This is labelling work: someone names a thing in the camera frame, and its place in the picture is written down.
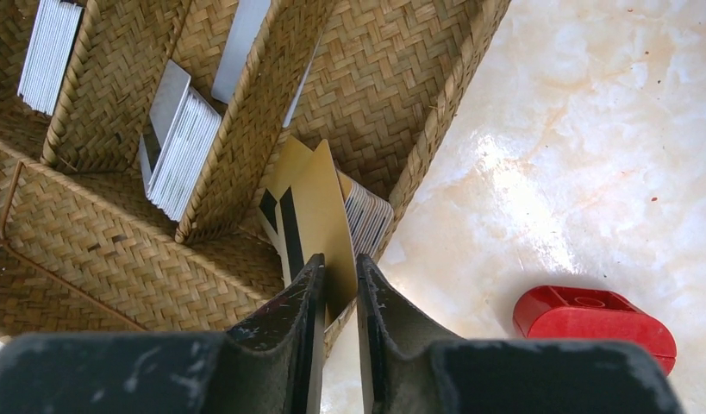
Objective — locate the gold credit card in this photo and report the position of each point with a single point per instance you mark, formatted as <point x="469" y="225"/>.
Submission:
<point x="311" y="220"/>

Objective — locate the gold card stack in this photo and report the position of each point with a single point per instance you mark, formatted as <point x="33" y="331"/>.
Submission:
<point x="368" y="215"/>

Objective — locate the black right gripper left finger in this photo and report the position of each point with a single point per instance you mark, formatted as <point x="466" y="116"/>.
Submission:
<point x="270" y="362"/>

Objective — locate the silver card stack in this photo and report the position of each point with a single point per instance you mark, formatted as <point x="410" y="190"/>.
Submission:
<point x="182" y="127"/>

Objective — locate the black card stack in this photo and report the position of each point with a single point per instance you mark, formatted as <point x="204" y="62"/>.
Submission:
<point x="48" y="53"/>

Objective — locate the woven wicker divided tray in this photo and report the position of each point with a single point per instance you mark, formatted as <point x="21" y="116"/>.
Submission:
<point x="81" y="247"/>

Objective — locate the red yellow emergency stop button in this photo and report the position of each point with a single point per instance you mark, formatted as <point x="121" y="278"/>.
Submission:
<point x="554" y="311"/>

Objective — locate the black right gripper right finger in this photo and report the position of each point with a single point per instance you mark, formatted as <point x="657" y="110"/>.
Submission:
<point x="411" y="364"/>

